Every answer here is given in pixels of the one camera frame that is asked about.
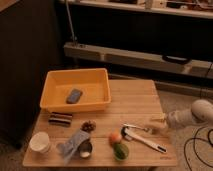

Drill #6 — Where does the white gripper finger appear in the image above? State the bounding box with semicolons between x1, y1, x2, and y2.
150;115;166;122
146;123;167;132

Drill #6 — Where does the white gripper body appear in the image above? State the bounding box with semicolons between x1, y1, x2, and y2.
165;110;185;129

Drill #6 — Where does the silver metal fork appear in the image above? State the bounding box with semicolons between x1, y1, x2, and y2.
123;123;157;135

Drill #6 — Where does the orange fruit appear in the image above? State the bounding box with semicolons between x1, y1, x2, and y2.
109;132;122;145

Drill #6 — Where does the green fruit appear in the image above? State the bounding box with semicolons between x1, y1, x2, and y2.
113;143;129;161

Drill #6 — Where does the brown pine cone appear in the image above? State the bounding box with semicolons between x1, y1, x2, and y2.
81;121;96;133

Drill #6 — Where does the yellow plastic bin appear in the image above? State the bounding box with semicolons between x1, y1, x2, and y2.
40;68;111;113

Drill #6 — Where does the grey sponge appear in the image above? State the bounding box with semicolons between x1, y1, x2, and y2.
66;89;83;104

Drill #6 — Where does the grey cloth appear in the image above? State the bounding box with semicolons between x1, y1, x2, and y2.
57;130;90;164

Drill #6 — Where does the background shelf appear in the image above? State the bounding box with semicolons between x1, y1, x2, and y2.
59;0;213;19

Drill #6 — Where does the white paper cup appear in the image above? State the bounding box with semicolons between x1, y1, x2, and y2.
29;132;51;154

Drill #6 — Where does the white handled kitchen tool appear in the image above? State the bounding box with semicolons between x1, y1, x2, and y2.
121;127;167;153

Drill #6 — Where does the black floor cable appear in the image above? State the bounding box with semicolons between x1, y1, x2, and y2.
183;124;213;171

